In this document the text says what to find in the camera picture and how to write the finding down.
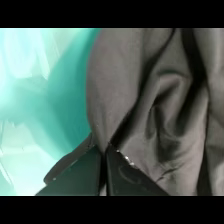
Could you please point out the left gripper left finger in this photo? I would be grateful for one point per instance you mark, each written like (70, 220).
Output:
(80, 176)

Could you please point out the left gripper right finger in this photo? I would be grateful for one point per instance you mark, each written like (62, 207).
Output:
(128, 181)

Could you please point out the grey garment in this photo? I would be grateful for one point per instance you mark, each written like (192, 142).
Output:
(156, 100)

